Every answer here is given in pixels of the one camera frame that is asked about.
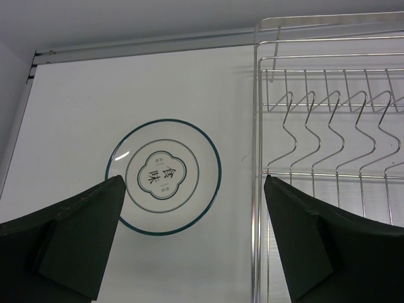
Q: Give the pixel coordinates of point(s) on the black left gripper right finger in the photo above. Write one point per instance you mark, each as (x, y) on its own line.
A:
(331, 255)

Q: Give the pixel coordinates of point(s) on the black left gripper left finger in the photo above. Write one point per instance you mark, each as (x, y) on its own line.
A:
(60, 253)

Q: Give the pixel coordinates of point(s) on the silver wire dish rack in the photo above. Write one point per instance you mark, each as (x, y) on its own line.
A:
(328, 120)

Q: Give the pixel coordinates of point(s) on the aluminium table frame rail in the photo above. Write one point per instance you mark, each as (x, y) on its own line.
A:
(94, 53)

